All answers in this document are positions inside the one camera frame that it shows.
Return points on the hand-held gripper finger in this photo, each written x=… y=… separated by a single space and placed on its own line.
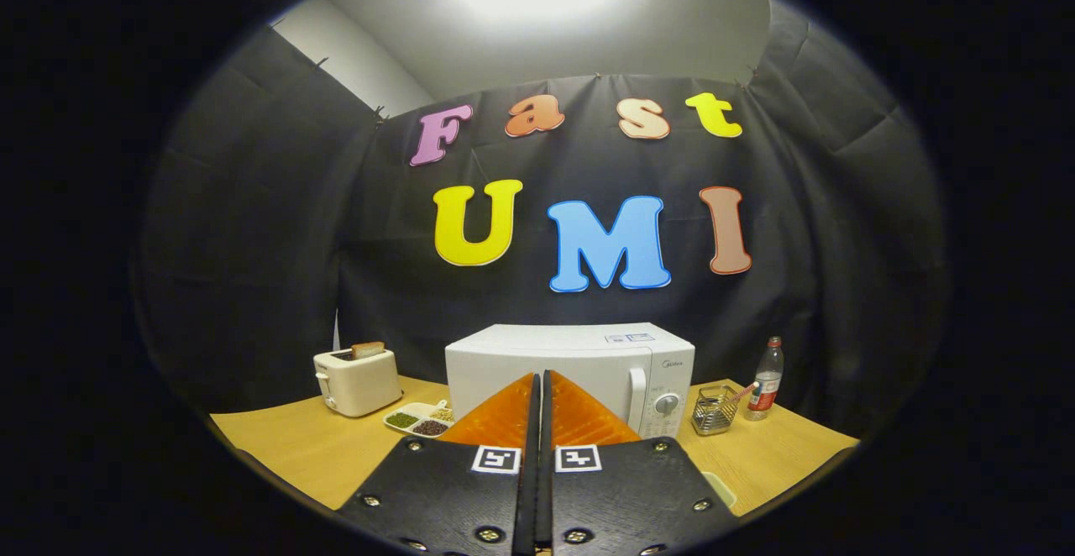
x=527 y=497
x=546 y=506

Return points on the white microwave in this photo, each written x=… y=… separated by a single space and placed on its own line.
x=571 y=354

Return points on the divided dish with beans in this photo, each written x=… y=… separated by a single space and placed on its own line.
x=411 y=419

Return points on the cream rectangular tray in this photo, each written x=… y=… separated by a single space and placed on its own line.
x=722 y=489

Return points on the cream toaster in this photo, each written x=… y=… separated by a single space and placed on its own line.
x=361 y=384

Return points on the brown toast slice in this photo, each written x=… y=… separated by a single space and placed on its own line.
x=368 y=349

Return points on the pink checked straw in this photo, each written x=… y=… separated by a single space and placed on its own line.
x=743 y=392

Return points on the clear bottle red label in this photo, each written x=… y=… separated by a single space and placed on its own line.
x=764 y=396

